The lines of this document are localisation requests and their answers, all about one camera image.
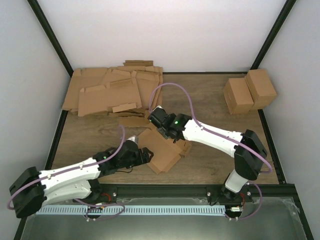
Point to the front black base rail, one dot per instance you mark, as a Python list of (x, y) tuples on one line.
[(211, 192)]

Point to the black aluminium frame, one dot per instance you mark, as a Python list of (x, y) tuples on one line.
[(286, 9)]

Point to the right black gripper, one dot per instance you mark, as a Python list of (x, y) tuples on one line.
[(162, 133)]

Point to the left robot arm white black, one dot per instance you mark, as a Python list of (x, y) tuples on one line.
[(35, 189)]

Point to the cardboard box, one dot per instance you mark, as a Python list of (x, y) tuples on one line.
[(166, 152), (261, 88), (237, 96)]

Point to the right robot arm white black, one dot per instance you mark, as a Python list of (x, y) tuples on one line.
[(245, 148)]

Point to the stack of flat cardboard blanks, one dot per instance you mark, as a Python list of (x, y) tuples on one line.
[(121, 91)]

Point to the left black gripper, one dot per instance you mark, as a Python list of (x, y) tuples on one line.
[(146, 159)]

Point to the light blue slotted cable duct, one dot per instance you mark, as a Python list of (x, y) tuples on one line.
[(136, 210)]

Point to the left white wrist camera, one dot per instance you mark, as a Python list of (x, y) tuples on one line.
[(134, 139)]

